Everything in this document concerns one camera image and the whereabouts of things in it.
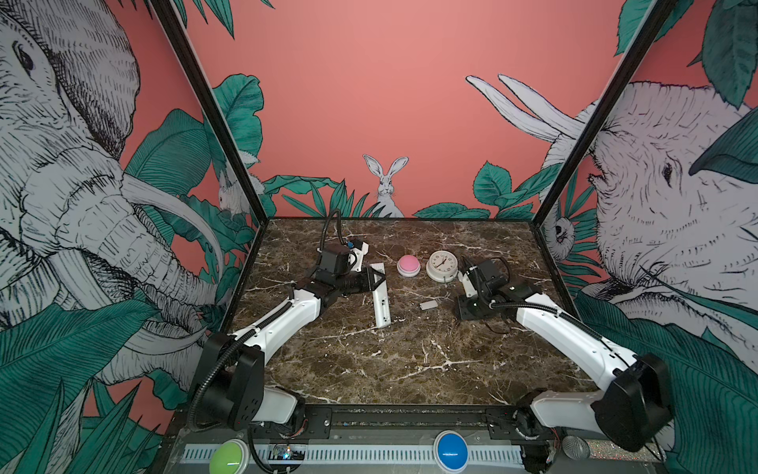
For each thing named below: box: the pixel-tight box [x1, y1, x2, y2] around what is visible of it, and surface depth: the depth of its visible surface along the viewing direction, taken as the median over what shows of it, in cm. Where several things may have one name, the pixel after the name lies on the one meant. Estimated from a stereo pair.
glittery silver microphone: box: [561, 434, 604, 462], surface depth 69 cm
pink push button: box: [396, 254, 422, 278], surface depth 106 cm
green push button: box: [209, 438, 250, 474], surface depth 70 cm
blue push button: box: [432, 430, 471, 474], surface depth 70 cm
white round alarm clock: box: [425, 249, 459, 284], surface depth 103 cm
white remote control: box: [370, 261, 392, 329], surface depth 83 cm
